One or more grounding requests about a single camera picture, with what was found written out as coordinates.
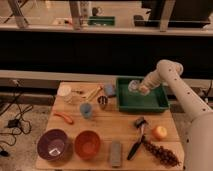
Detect blue-grey towel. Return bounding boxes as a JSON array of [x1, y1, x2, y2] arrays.
[[103, 84, 116, 97]]

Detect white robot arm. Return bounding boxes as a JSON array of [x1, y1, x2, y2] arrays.
[[128, 60, 213, 171]]

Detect green plastic tray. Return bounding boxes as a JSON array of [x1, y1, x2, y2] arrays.
[[116, 77, 170, 113]]

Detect black dish brush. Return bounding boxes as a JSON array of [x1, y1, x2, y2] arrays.
[[127, 117, 148, 160]]

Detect orange fruit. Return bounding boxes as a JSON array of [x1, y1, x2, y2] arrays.
[[152, 126, 167, 140]]

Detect wooden spoon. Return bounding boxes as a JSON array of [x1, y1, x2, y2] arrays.
[[82, 86, 102, 101]]

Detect blue cup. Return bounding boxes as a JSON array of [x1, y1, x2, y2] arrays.
[[80, 103, 92, 119]]

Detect grey sponge block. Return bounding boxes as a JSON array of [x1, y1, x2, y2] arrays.
[[109, 141, 122, 168]]

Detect dark grape bunch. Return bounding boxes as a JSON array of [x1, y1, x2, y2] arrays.
[[143, 140, 180, 167]]

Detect orange bowl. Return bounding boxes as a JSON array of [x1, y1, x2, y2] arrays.
[[74, 130, 101, 160]]

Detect orange carrot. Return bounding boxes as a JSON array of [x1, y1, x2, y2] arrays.
[[53, 113, 74, 125]]

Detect purple bowl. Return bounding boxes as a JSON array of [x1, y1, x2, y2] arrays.
[[37, 129, 70, 161]]

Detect black floor cables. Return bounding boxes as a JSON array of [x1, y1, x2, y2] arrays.
[[0, 79, 34, 158]]

